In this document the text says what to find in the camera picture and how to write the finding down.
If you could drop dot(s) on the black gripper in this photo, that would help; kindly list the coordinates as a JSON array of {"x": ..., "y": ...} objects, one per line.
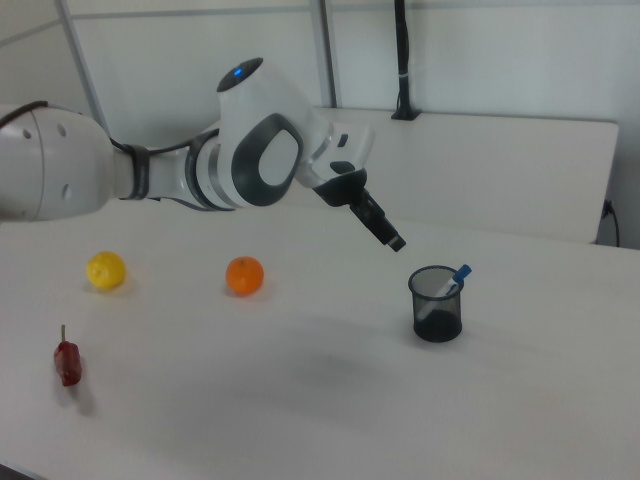
[{"x": 345, "y": 190}]

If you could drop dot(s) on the white marker pen blue cap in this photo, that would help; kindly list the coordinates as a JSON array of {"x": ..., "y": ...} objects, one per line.
[{"x": 462, "y": 272}]

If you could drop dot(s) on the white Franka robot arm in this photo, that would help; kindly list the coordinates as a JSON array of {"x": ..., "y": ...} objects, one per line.
[{"x": 270, "y": 165}]

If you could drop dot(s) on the black mesh pen cup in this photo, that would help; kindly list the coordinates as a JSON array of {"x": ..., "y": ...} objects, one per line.
[{"x": 440, "y": 325}]

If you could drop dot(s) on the white adjacent table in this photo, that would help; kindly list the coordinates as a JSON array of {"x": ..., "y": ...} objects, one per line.
[{"x": 500, "y": 170}]

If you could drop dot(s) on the orange mandarin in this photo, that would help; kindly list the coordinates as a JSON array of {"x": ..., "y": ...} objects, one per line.
[{"x": 244, "y": 276}]

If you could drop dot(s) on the yellow bell pepper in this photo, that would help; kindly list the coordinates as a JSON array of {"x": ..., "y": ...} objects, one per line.
[{"x": 105, "y": 270}]

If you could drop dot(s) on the red chili pepper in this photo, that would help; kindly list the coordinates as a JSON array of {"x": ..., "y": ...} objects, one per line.
[{"x": 69, "y": 362}]

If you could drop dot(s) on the black camera pole with base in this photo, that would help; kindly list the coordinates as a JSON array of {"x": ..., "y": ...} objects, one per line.
[{"x": 404, "y": 60}]

